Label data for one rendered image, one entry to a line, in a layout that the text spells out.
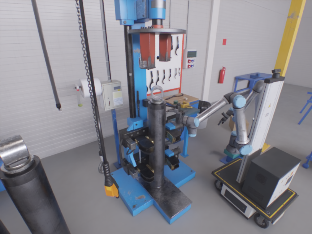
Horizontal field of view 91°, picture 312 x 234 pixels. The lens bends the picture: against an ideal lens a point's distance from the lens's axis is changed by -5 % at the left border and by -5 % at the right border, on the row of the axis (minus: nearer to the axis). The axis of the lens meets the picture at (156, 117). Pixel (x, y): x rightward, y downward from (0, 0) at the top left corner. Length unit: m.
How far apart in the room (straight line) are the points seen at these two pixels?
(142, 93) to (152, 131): 0.57
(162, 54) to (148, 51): 0.39
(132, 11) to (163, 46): 0.47
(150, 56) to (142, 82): 0.69
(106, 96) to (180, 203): 1.81
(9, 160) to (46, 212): 0.45
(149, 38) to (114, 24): 2.24
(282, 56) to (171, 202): 3.10
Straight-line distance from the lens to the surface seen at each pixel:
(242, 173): 2.59
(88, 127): 3.90
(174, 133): 2.20
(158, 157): 2.20
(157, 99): 1.86
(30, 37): 3.43
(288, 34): 3.75
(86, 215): 2.70
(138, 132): 2.14
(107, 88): 2.46
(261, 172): 2.27
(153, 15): 1.76
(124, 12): 1.94
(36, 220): 1.41
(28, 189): 1.23
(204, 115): 1.92
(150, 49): 1.58
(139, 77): 2.17
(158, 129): 1.96
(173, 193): 2.57
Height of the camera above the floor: 2.12
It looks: 25 degrees down
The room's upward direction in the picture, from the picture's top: straight up
